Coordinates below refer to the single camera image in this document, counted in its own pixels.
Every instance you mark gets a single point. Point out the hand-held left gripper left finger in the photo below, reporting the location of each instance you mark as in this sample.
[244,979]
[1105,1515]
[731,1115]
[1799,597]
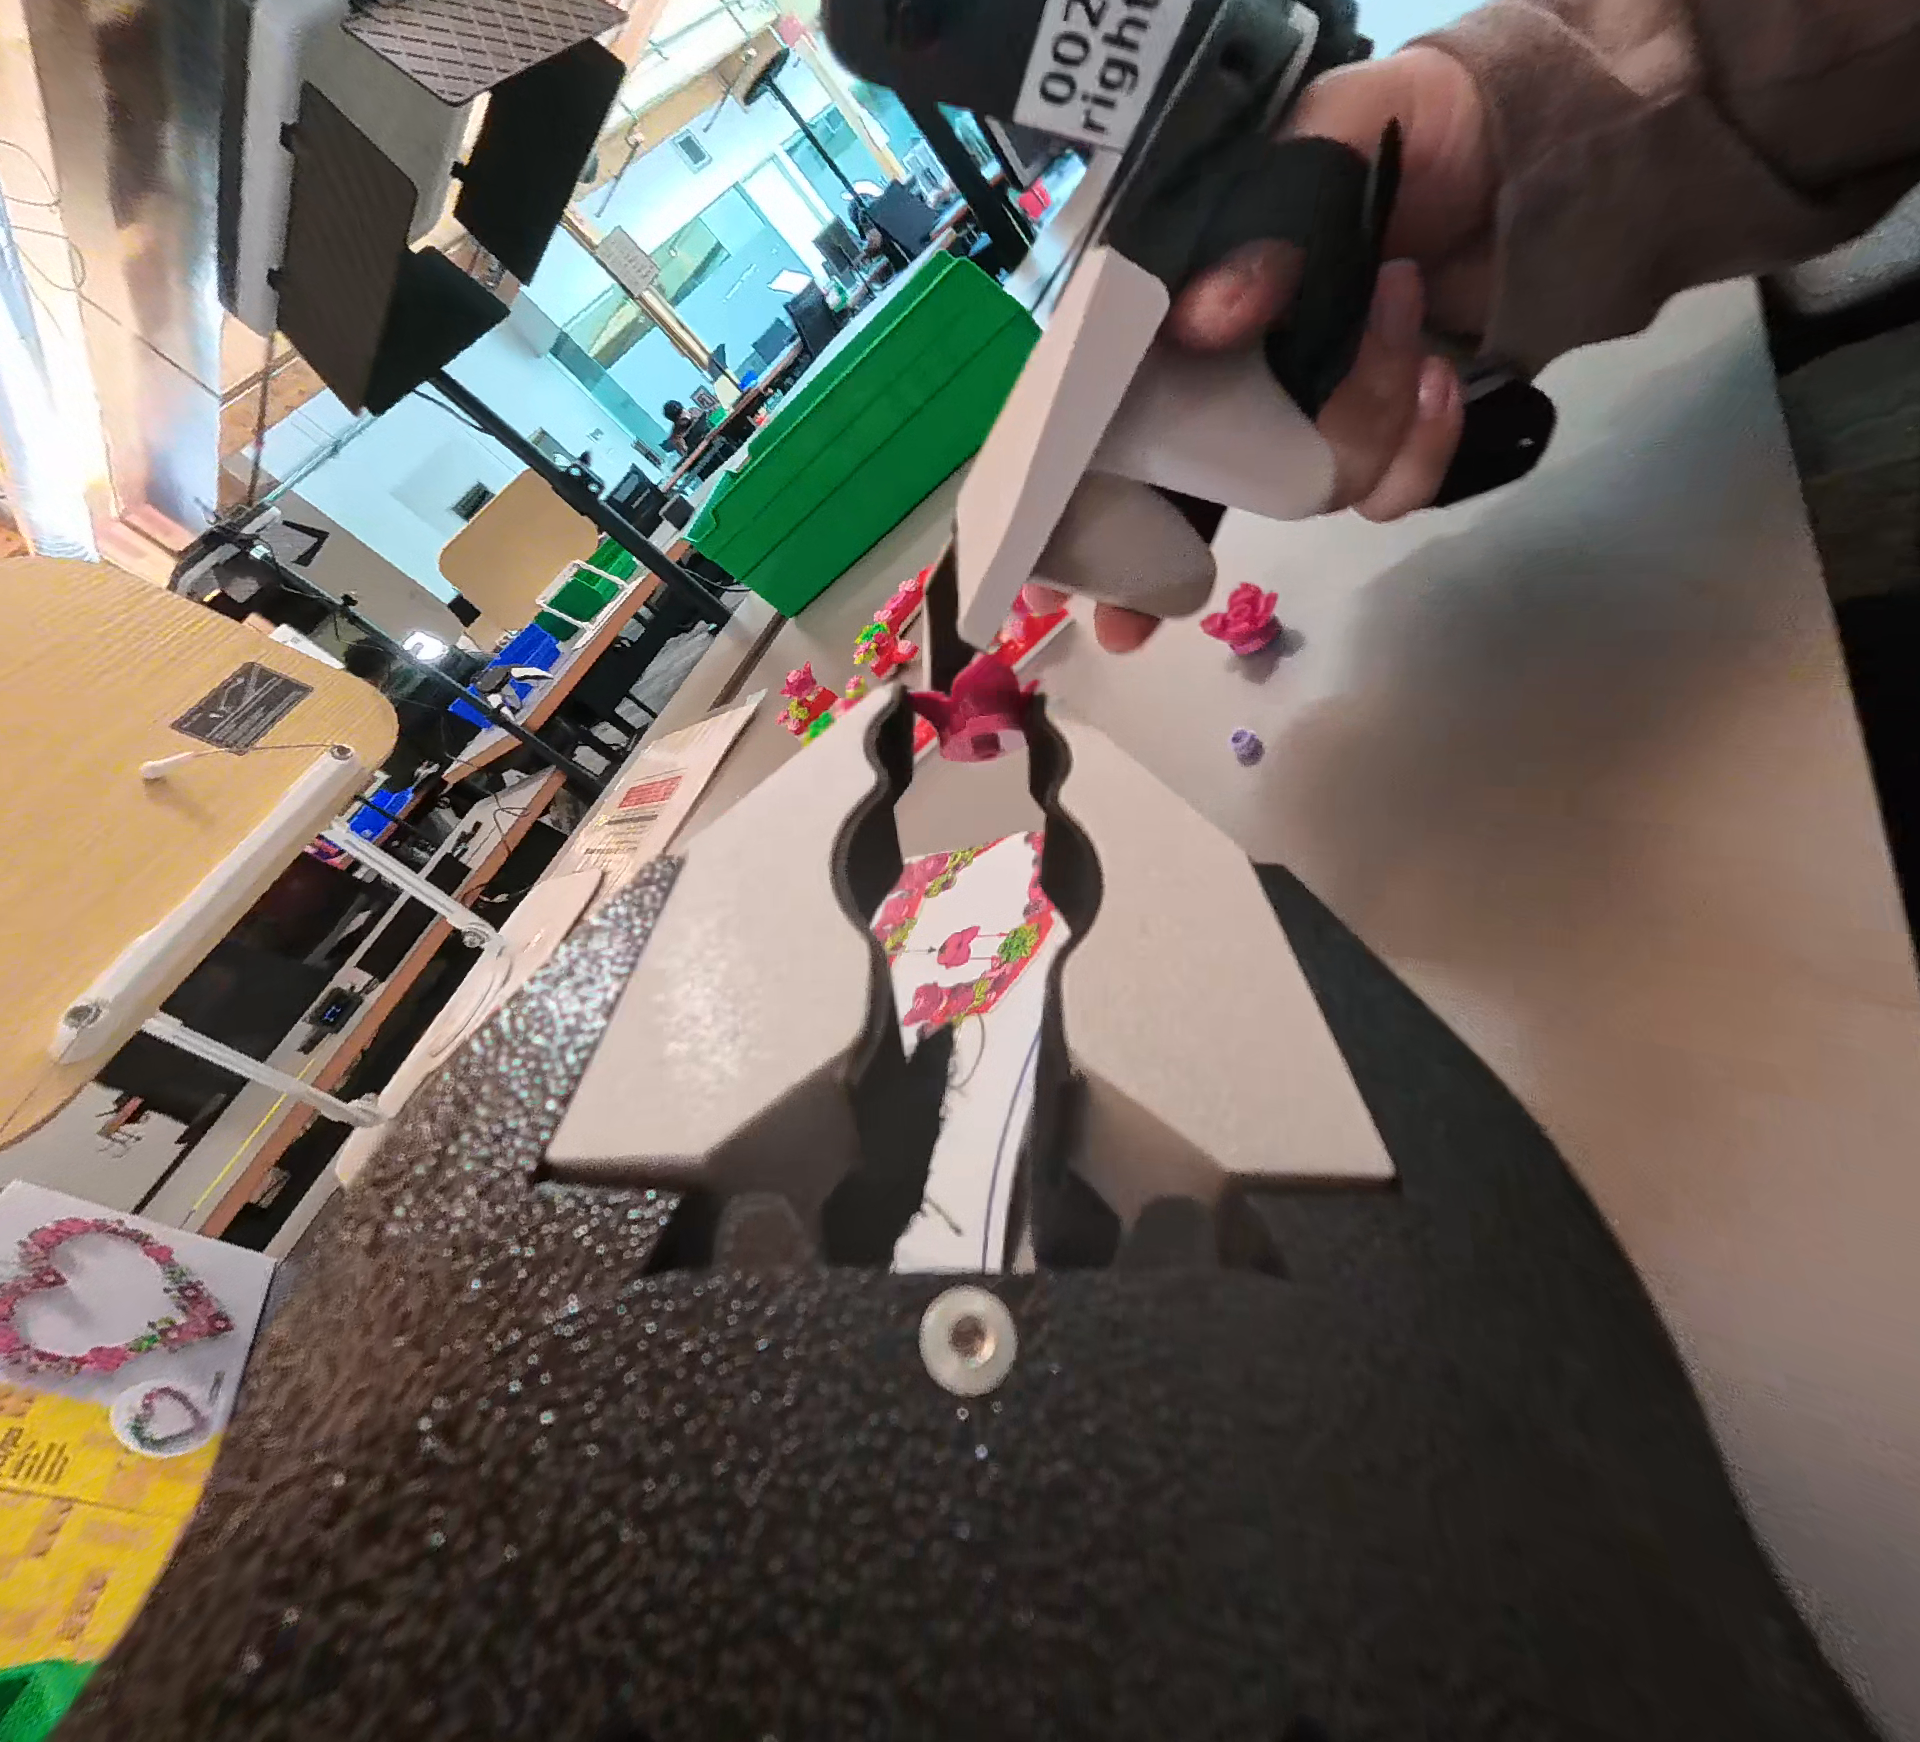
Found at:
[719,1023]

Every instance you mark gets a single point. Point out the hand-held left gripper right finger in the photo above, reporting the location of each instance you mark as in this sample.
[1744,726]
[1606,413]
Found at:
[1200,1023]

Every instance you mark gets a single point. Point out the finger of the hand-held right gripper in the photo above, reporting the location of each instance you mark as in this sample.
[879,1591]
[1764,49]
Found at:
[1050,454]
[945,618]

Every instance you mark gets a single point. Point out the magenta lego rose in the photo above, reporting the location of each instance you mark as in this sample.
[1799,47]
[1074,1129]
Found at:
[975,712]
[1241,620]

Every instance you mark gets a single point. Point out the green plastic bin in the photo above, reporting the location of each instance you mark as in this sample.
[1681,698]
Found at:
[46,1706]
[868,437]

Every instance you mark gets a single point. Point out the person's right forearm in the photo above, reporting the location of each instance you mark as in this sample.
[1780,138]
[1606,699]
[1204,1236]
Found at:
[1695,47]

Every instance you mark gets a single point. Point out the open lego instruction booklet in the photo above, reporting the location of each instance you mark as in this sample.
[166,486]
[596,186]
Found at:
[975,917]

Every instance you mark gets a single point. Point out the yellow lego box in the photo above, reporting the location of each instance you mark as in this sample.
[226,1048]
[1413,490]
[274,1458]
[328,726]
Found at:
[90,1488]

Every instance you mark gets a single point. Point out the black pole with ribbed disc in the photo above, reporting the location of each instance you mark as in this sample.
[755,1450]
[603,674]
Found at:
[900,91]

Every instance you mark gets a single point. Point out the white printed paper sheet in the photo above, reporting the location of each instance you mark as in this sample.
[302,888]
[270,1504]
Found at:
[668,782]

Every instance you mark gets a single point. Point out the blue storage bin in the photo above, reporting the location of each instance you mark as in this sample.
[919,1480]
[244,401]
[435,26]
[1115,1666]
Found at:
[526,661]

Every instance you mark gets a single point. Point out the wooden tilting stand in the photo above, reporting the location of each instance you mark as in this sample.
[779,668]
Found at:
[120,753]
[518,551]

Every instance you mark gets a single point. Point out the grey overhead panel on pole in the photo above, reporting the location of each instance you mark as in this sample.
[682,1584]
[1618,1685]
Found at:
[345,169]

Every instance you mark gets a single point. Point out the large dark air duct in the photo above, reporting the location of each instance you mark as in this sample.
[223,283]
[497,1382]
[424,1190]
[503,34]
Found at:
[90,122]

